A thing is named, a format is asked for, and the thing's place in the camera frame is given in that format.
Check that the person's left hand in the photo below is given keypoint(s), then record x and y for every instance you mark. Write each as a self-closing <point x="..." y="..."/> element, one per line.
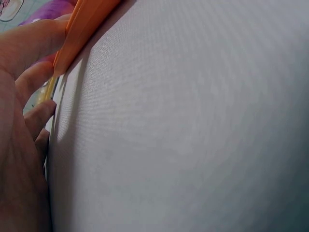
<point x="17" y="149"/>

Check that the orange plastic bar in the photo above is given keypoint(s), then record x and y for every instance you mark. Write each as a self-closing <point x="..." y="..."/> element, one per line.
<point x="79" y="31"/>

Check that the pale yellow thin stick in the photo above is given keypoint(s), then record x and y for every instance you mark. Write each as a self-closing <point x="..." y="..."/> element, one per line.
<point x="50" y="88"/>

